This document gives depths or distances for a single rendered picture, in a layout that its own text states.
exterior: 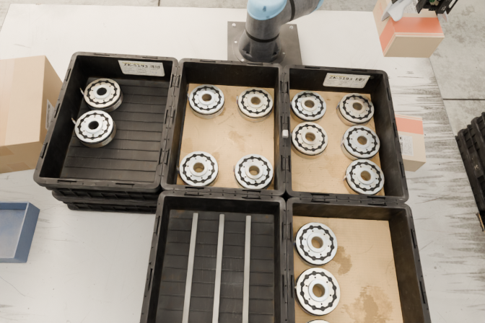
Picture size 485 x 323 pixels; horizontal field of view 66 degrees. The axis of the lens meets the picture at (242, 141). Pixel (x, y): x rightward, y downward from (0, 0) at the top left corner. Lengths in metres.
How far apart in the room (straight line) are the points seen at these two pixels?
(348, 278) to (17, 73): 1.08
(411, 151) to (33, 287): 1.13
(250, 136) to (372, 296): 0.51
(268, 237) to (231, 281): 0.14
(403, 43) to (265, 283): 0.67
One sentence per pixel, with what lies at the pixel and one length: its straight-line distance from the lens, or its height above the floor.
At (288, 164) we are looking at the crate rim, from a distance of 0.93.
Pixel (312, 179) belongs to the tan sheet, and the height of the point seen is 0.83.
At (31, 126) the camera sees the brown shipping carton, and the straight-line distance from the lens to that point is 1.17.
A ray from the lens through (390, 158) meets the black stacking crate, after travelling 1.06.
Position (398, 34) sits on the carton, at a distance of 1.00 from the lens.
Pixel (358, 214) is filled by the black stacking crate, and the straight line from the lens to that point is 1.00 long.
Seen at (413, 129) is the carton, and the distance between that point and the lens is 1.29.
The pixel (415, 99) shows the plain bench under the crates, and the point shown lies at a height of 0.70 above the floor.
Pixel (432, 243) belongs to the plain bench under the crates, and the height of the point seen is 0.70.
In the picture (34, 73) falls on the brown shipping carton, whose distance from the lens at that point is 1.28.
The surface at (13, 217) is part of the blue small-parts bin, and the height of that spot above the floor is 0.70.
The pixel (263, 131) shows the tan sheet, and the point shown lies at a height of 0.83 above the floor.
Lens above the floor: 1.77
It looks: 62 degrees down
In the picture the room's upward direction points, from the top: 6 degrees clockwise
